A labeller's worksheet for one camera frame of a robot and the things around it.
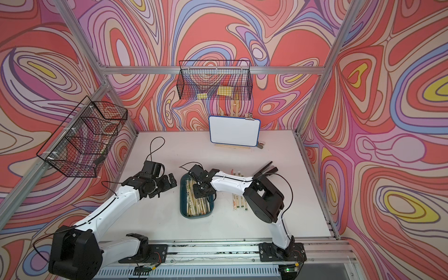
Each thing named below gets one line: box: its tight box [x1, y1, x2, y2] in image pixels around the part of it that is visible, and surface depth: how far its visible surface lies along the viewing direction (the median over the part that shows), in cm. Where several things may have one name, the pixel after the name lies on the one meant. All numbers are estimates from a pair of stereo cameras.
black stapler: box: [253, 161, 279, 178], surface depth 101 cm
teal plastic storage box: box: [179, 173, 215, 219], surface depth 87 cm
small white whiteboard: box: [208, 115, 261, 147], surface depth 100 cm
